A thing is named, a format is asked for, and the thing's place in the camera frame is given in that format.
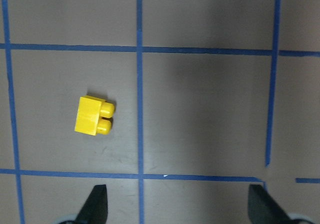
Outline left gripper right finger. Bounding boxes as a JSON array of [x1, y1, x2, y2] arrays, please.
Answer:
[[247, 184, 294, 224]]

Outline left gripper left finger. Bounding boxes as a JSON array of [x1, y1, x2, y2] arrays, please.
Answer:
[[74, 184, 108, 224]]

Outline yellow two-stud block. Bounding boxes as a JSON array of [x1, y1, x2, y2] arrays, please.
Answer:
[[74, 95, 116, 136]]

